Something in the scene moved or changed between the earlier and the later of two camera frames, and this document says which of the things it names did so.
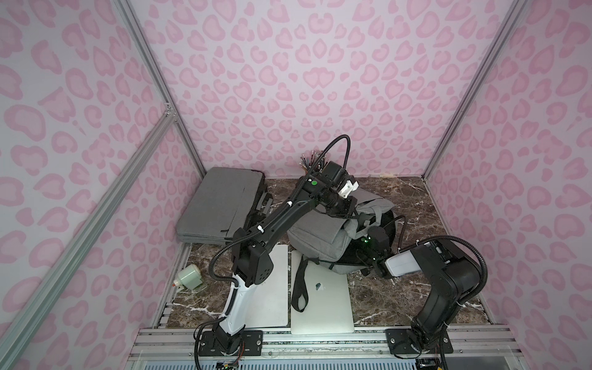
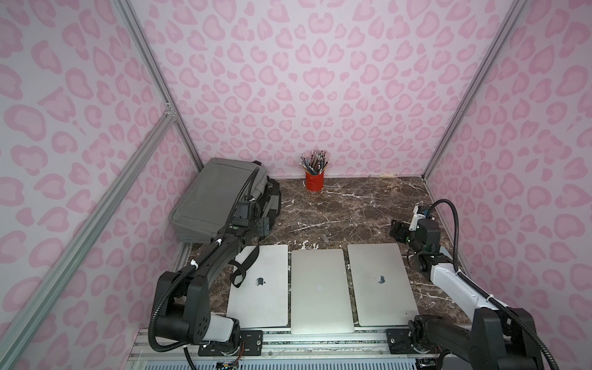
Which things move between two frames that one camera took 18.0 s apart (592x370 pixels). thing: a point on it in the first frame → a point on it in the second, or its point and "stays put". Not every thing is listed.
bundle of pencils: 306,163 stays put
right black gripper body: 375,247 → 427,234
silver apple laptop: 329,309 stays put
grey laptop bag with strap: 337,240 → 203,209
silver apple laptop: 268,302 stays put
